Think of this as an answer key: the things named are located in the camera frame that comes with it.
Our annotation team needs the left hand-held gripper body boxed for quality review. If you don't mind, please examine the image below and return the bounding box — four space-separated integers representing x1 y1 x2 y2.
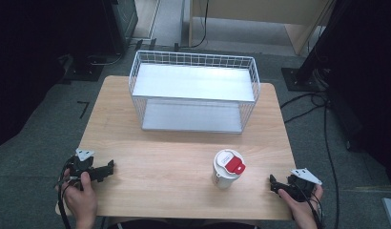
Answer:
65 147 96 185

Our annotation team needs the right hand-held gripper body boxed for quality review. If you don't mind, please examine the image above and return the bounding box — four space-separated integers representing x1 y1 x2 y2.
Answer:
286 168 323 203

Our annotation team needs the white cup with red lid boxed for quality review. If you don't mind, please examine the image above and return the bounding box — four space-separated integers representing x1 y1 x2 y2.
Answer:
211 148 247 191

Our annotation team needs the white wire shelf rack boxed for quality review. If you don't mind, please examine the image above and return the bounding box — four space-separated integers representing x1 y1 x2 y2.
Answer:
128 50 261 135

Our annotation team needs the person's right hand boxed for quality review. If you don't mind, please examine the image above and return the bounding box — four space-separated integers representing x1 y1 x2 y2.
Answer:
277 184 325 229

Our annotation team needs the person's left hand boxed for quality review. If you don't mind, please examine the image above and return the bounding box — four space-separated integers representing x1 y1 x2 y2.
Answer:
54 169 99 229

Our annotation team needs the white flat object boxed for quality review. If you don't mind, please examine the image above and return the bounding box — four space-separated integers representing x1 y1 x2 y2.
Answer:
381 197 391 229

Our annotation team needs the black flat stand base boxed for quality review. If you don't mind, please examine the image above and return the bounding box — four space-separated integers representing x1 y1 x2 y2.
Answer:
58 53 126 84

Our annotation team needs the black metal stand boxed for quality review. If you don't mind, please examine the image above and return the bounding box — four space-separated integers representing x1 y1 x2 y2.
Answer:
280 0 354 94

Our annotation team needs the dark equipment cabinet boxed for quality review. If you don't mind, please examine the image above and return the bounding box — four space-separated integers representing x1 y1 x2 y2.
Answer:
101 0 139 55

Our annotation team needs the light wooden cabinet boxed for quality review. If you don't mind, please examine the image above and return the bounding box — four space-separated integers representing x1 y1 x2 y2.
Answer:
187 0 337 57

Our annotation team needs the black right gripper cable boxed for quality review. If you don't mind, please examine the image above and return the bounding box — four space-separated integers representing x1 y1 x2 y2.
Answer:
290 180 325 229

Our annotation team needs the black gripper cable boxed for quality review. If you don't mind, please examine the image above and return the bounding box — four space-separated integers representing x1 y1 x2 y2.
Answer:
290 180 325 229
56 156 77 229

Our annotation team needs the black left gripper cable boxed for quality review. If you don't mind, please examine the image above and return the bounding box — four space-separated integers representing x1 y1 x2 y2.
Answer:
56 156 77 229

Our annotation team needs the black floor cable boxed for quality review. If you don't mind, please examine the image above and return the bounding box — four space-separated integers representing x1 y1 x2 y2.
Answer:
279 91 341 229

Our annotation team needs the black hanging cable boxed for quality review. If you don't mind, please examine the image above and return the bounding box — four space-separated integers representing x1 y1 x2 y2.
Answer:
174 0 211 52

